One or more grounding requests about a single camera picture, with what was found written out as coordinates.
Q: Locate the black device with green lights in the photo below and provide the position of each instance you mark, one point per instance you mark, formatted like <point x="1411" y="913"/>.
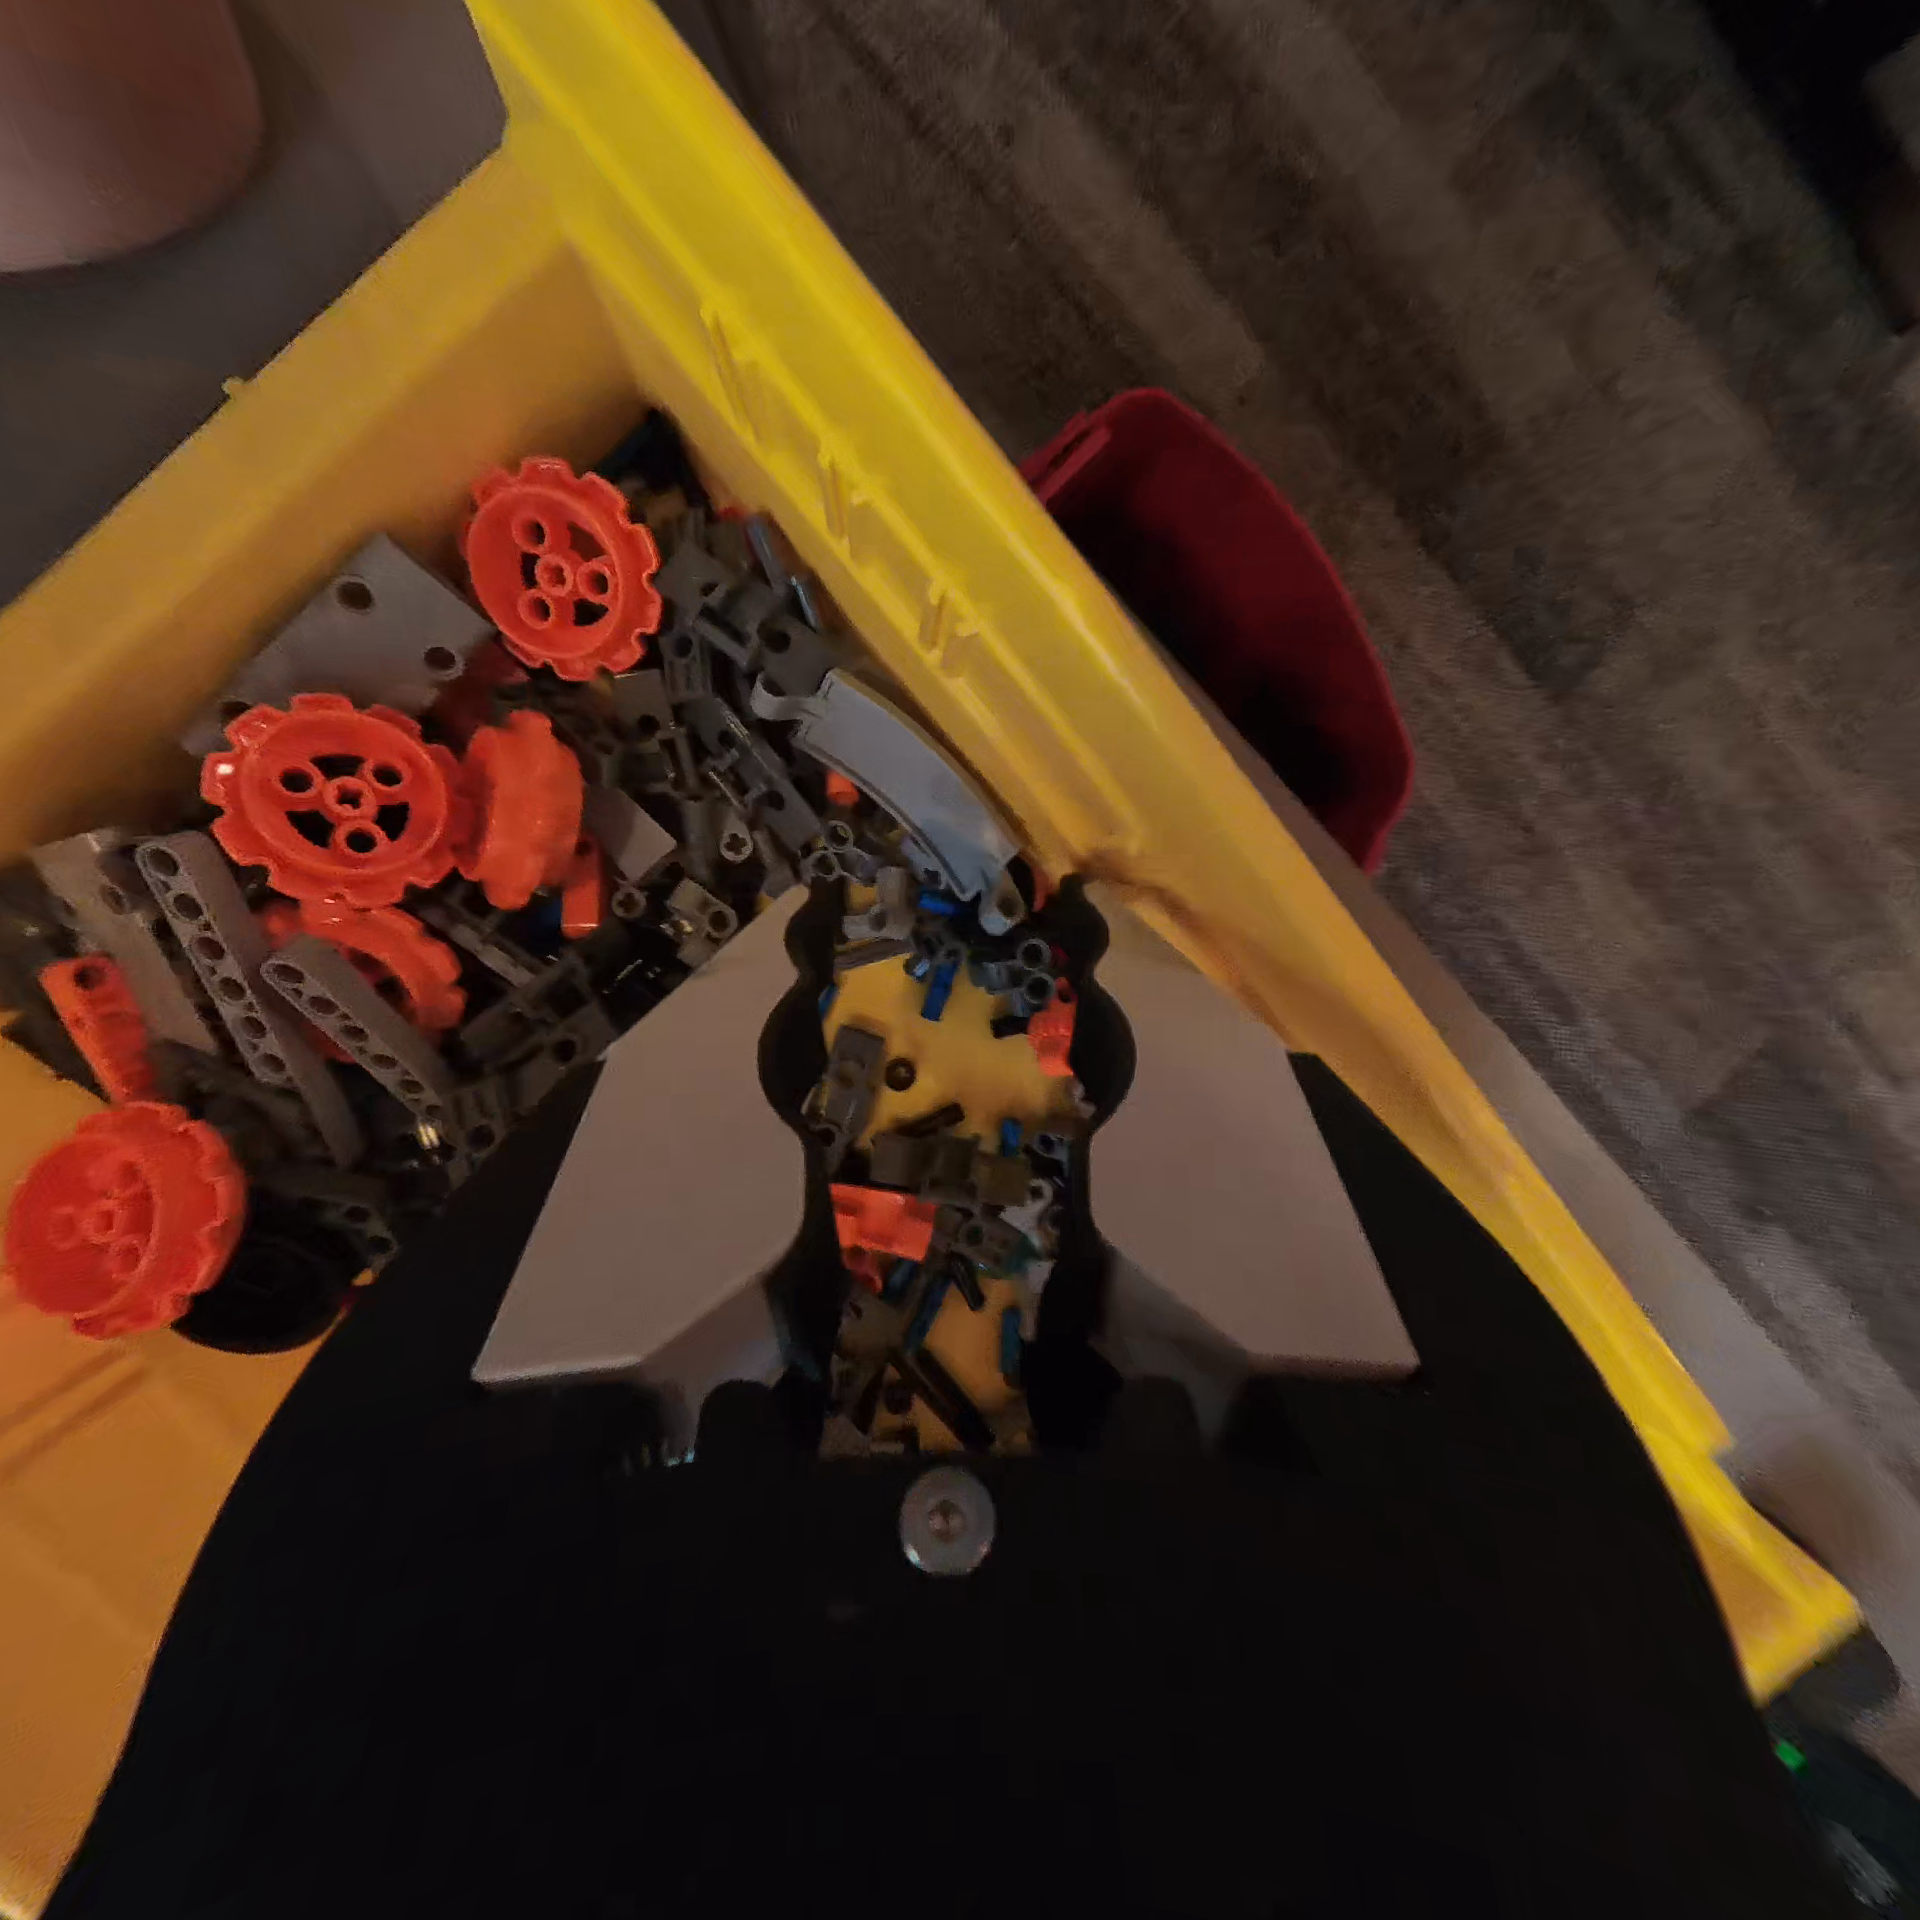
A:
<point x="1861" y="1803"/>

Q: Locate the curved grey toy panel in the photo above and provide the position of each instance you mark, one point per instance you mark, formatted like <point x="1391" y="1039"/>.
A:
<point x="917" y="768"/>

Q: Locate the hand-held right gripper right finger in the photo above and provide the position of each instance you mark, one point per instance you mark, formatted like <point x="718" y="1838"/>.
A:
<point x="1247" y="1201"/>

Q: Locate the pale pink rounded object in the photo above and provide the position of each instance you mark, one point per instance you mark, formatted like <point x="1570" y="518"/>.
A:
<point x="107" y="118"/>

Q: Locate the pile of toy building parts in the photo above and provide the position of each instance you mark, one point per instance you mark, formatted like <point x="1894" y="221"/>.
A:
<point x="721" y="780"/>

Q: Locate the long grey toy beam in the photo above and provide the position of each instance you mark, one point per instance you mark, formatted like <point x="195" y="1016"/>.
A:
<point x="226" y="962"/>

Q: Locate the dark red storage bin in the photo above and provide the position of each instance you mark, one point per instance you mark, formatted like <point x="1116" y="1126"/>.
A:
<point x="1247" y="601"/>

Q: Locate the orange toy gear wheel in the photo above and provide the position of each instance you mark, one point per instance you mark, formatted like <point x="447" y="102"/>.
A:
<point x="527" y="813"/>
<point x="481" y="577"/>
<point x="240" y="813"/>
<point x="410" y="962"/>
<point x="213" y="1201"/>

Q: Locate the black toy wheel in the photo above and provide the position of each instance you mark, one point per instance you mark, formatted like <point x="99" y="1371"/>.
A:
<point x="267" y="1290"/>

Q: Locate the yellow storage bin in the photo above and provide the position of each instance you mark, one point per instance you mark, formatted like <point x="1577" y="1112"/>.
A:
<point x="900" y="448"/>

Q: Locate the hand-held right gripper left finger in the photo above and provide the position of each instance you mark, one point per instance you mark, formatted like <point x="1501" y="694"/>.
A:
<point x="643" y="1201"/>

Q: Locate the grey toy plate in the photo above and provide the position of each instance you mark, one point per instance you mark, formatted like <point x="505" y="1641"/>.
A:
<point x="371" y="627"/>

